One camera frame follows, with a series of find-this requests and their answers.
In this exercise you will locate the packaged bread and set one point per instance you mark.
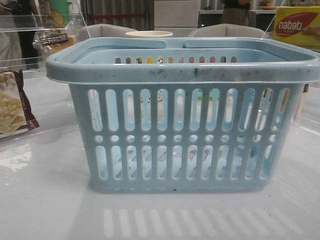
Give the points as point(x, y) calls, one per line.
point(53, 40)

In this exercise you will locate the light blue plastic basket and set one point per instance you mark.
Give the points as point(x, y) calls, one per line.
point(183, 114)

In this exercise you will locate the white box behind basket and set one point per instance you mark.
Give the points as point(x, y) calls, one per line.
point(300, 107)

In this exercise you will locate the yellow paper cup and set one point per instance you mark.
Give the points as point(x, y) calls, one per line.
point(149, 34)

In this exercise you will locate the grey armchair right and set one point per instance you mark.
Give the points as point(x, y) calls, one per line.
point(227, 30)

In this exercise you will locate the grey armchair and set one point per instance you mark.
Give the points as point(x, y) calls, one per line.
point(227, 30)
point(102, 30)

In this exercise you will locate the grey armchair left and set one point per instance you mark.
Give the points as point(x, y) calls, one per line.
point(102, 30)

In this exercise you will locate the brown cracker snack bag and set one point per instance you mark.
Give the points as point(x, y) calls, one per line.
point(16, 115)

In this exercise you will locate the yellow cartoon poster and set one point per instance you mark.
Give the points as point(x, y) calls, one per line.
point(54, 13)

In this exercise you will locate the clear acrylic shelf left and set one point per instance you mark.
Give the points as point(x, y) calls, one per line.
point(11, 54)

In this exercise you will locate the yellow nabati wafer box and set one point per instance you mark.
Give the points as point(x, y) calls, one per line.
point(298, 25)

